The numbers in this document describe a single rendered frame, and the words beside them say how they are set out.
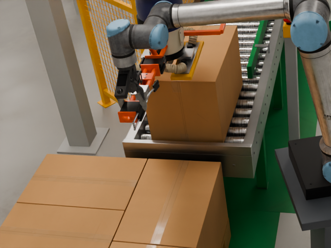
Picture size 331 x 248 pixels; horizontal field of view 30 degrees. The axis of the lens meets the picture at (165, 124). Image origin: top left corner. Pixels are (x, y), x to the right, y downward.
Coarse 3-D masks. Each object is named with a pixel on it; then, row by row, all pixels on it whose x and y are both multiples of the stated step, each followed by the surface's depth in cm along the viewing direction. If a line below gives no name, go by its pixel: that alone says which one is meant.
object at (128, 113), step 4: (124, 100) 247; (128, 100) 246; (132, 100) 246; (136, 100) 245; (124, 104) 244; (128, 104) 244; (132, 104) 243; (136, 104) 243; (124, 108) 242; (128, 108) 242; (132, 108) 241; (136, 108) 241; (120, 112) 240; (124, 112) 240; (128, 112) 239; (132, 112) 239; (120, 116) 241; (120, 120) 243; (136, 120) 241
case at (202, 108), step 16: (224, 32) 345; (208, 48) 333; (224, 48) 330; (208, 64) 319; (224, 64) 322; (240, 64) 364; (160, 80) 314; (176, 80) 311; (192, 80) 309; (208, 80) 306; (224, 80) 324; (240, 80) 366; (160, 96) 319; (176, 96) 316; (192, 96) 314; (208, 96) 311; (224, 96) 325; (160, 112) 325; (176, 112) 322; (192, 112) 320; (208, 112) 317; (224, 112) 327; (160, 128) 332; (176, 128) 329; (192, 128) 326; (208, 128) 323; (224, 128) 328
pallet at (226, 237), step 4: (228, 220) 339; (228, 224) 339; (228, 228) 340; (228, 232) 340; (224, 236) 330; (228, 236) 340; (224, 240) 331; (228, 240) 341; (224, 244) 333; (228, 244) 341
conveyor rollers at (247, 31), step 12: (216, 24) 444; (228, 24) 442; (240, 24) 439; (252, 24) 437; (240, 36) 424; (252, 36) 422; (264, 36) 420; (240, 48) 410; (264, 48) 405; (240, 60) 404; (264, 60) 399; (252, 84) 372; (240, 96) 366; (252, 96) 364; (240, 108) 353; (240, 120) 344; (228, 132) 339; (240, 132) 336
